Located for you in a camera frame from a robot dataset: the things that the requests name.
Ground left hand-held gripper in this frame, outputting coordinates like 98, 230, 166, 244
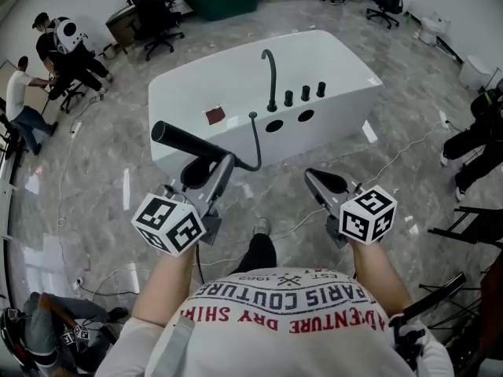
131, 152, 237, 257

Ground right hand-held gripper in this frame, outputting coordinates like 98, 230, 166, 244
305, 168, 398, 249

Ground black shower head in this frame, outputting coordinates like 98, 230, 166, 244
151, 120, 233, 163

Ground black shower hose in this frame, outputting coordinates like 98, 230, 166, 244
232, 112, 263, 173

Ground white bathtub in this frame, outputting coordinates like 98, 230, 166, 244
147, 29, 386, 174

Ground person's left forearm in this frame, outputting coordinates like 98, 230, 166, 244
130, 244, 198, 330

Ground person's right forearm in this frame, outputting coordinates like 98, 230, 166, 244
347, 240, 414, 322

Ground red sticker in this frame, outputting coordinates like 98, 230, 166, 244
205, 107, 226, 126

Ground person's grey shoe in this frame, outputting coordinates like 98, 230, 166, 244
252, 216, 273, 237

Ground person's black trouser leg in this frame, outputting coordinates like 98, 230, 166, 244
229, 233, 278, 275

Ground black curved faucet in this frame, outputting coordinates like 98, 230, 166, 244
260, 48, 278, 113

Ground black folding rack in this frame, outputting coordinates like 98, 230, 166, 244
427, 205, 503, 247

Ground black bar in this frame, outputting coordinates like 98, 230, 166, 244
402, 272, 468, 318

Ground person's white printed shirt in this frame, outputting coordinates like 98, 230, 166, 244
93, 266, 456, 377

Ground black office chair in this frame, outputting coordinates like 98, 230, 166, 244
46, 75, 86, 115
365, 0, 414, 31
130, 0, 186, 62

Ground wooden desk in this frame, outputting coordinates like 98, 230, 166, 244
105, 3, 139, 49

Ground white bin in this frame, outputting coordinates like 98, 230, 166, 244
457, 54, 494, 91

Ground white shelf unit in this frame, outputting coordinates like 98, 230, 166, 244
0, 95, 20, 243

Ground white floor cable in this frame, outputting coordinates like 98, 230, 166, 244
363, 122, 449, 186

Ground black shoulder strap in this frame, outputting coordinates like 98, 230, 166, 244
387, 311, 430, 373

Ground grey shoulder strap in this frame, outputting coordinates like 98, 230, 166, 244
167, 315, 198, 377

